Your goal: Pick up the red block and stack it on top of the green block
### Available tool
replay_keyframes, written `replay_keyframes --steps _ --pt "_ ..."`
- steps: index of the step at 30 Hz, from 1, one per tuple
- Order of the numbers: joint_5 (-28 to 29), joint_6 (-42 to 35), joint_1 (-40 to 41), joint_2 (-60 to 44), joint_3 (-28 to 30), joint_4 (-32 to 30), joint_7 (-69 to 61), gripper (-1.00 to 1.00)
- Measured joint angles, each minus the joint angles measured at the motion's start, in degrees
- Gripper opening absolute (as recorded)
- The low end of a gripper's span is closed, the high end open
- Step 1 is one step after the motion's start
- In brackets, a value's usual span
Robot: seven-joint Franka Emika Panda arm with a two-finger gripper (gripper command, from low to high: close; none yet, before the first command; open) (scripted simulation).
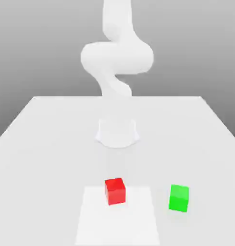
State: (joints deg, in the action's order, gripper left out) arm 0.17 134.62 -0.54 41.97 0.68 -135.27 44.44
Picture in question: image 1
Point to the small green cube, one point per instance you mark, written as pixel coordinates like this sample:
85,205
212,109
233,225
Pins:
178,199

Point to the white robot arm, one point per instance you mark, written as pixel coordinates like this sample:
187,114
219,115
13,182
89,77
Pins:
117,57

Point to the small red cube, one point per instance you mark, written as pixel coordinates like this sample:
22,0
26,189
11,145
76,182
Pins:
115,192

